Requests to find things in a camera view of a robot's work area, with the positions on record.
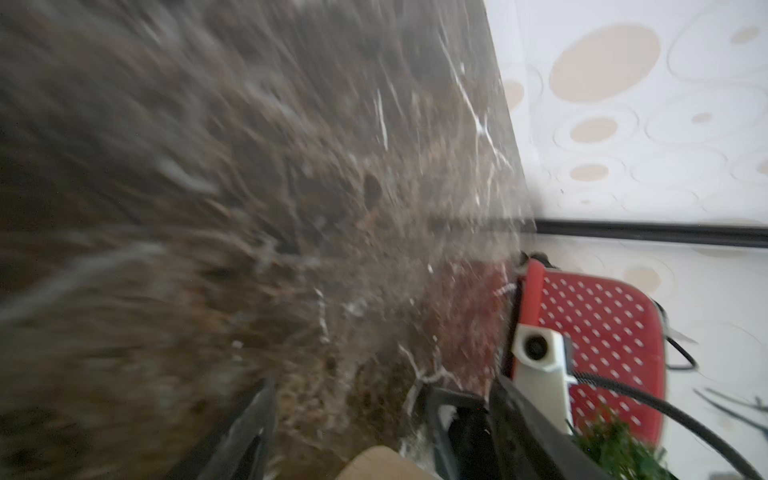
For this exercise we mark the red and steel toaster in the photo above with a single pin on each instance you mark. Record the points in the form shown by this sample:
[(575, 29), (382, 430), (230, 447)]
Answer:
[(615, 332)]

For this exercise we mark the small green christmas tree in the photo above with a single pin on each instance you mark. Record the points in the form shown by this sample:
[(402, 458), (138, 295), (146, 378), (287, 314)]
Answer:
[(608, 441)]

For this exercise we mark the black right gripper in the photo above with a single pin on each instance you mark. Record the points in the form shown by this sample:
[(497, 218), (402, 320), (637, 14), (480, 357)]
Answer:
[(461, 432)]

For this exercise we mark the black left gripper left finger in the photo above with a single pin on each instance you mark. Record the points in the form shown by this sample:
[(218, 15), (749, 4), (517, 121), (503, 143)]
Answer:
[(238, 446)]

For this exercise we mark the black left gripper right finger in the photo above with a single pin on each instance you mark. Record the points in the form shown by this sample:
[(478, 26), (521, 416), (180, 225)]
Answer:
[(528, 446)]

